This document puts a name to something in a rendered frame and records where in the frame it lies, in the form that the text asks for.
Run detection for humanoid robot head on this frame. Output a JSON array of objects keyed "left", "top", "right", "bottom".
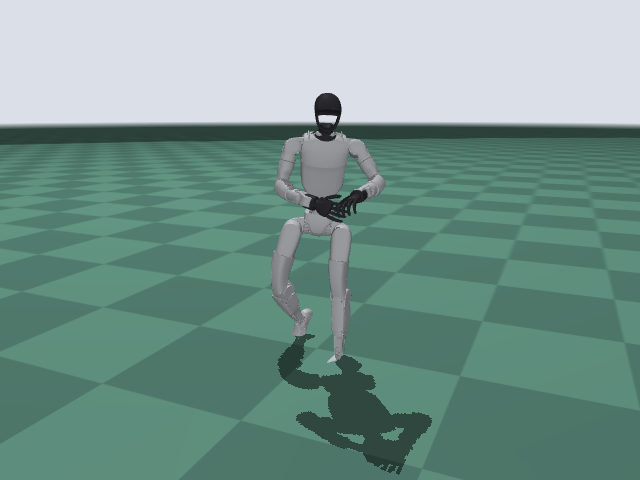
[{"left": 311, "top": 93, "right": 342, "bottom": 141}]

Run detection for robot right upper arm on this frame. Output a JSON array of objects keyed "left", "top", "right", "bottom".
[{"left": 275, "top": 137, "right": 304, "bottom": 193}]

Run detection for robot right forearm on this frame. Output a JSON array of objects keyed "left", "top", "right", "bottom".
[{"left": 274, "top": 179, "right": 312, "bottom": 208}]

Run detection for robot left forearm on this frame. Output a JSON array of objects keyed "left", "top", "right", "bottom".
[{"left": 355, "top": 175, "right": 386, "bottom": 202}]

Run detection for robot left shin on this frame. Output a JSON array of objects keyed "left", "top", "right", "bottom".
[{"left": 331, "top": 289, "right": 351, "bottom": 358}]

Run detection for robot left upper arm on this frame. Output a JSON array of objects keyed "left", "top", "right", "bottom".
[{"left": 346, "top": 138, "right": 386, "bottom": 187}]

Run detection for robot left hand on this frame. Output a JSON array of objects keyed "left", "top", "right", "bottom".
[{"left": 334, "top": 190, "right": 368, "bottom": 218}]

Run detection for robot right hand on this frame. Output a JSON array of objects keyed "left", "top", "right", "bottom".
[{"left": 303, "top": 194, "right": 347, "bottom": 223}]

